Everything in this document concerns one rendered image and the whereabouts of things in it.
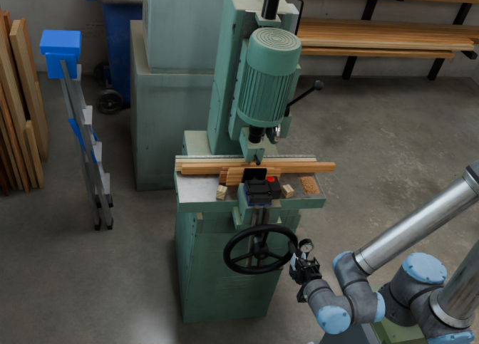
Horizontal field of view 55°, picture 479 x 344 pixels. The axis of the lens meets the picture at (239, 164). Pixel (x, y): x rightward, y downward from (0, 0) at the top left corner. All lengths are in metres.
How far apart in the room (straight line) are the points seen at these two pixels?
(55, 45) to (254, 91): 0.94
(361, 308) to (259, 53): 0.86
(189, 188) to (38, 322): 1.12
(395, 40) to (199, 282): 2.81
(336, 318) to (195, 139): 1.12
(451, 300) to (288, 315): 1.13
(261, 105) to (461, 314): 0.95
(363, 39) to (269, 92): 2.54
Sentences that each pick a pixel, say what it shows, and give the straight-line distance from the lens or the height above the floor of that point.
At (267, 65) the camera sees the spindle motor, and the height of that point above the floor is 1.45.
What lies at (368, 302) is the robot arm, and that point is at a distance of 1.52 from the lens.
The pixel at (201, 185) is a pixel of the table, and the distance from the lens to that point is 1.81.
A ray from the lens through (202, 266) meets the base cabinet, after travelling 2.07.
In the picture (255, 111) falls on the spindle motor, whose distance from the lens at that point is 1.63.
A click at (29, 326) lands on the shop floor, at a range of 2.54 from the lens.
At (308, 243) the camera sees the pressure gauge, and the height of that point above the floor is 0.69.
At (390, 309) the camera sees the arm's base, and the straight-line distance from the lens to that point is 1.95.
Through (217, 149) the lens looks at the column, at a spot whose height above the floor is 0.87.
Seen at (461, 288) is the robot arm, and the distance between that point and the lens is 1.62.
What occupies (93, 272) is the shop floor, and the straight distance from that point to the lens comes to 2.66.
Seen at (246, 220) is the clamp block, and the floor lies 0.89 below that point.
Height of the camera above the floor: 2.16
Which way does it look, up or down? 41 degrees down
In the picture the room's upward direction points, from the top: 11 degrees clockwise
